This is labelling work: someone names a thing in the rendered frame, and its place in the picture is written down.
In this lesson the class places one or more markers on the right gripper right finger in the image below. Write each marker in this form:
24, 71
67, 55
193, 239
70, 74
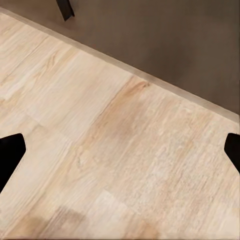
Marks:
232, 149

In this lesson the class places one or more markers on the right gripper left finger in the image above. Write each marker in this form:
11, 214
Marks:
12, 149

